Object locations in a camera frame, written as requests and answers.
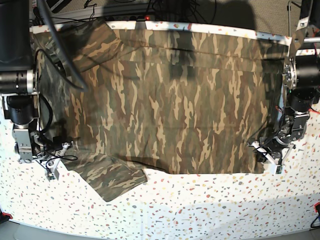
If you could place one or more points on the black power strip red light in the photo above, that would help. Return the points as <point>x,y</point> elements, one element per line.
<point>135,17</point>

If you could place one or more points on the metal stand frame right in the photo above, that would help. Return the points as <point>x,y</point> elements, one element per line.
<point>289,10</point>

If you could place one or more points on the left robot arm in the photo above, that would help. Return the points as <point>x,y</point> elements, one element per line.
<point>300,88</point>

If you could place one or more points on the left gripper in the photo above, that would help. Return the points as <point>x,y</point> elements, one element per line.
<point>272,151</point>

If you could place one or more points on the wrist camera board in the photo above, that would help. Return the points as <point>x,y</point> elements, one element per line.
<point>279,169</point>
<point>50,176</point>

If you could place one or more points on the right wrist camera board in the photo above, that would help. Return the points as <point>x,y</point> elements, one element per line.
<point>50,176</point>

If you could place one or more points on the red clamp right corner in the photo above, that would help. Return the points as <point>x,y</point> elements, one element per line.
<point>317,208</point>

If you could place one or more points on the terrazzo pattern tablecloth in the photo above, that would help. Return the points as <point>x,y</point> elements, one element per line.
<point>218,206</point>

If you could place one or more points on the red clamp corner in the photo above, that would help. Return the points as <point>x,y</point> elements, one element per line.
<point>317,208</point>
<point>5,216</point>

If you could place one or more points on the grey camera mount base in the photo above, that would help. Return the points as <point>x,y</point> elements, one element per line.
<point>140,25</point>

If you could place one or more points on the camouflage T-shirt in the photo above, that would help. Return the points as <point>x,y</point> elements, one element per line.
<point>179,101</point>

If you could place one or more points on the red clamp left corner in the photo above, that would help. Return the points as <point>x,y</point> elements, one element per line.
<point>5,216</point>

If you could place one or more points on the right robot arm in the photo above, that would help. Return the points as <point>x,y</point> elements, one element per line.
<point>22,102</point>

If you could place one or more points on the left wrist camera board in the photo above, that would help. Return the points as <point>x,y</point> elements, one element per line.
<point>279,169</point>

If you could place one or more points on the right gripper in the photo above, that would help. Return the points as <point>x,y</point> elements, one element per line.
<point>50,154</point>

